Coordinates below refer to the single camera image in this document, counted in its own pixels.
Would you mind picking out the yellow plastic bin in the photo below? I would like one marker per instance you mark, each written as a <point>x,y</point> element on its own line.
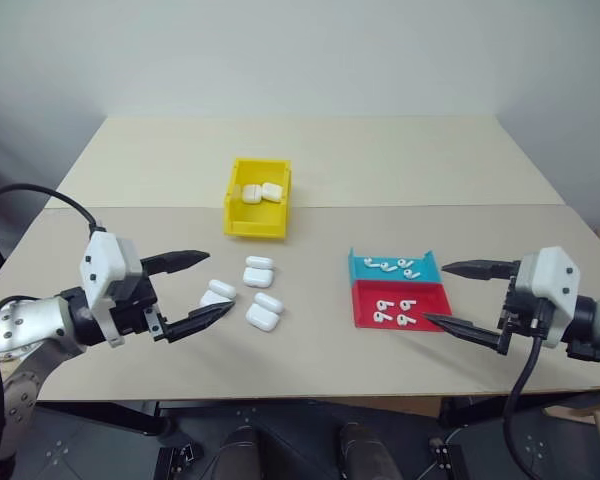
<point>252,220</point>

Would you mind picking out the red plastic tray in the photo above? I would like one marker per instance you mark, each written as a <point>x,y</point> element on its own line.
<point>430,300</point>

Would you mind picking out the light wooden frame piece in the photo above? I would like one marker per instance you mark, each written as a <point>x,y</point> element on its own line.
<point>587,410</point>

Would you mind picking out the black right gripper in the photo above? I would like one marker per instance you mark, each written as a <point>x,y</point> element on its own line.
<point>517,310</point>

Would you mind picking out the open white charging case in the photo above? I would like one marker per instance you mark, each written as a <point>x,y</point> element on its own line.
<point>258,274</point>
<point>262,315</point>
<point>219,292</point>

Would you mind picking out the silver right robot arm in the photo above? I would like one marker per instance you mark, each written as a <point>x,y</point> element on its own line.
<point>597,322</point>

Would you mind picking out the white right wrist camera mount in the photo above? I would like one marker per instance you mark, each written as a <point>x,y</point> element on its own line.
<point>550,280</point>

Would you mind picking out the closed white charging case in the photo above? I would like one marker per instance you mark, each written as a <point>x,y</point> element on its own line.
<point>253,194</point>
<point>272,192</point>

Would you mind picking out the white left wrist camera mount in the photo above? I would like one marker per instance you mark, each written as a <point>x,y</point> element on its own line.
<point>102,255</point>

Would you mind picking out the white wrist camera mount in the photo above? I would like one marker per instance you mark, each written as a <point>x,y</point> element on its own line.
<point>550,280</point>
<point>102,255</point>

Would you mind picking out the teal plastic tray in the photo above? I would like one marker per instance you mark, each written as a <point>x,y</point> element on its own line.
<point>360,274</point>

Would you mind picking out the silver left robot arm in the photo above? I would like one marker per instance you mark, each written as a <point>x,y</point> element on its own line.
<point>27,322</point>

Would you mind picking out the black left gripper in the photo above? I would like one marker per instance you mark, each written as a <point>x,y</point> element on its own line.
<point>135,310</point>

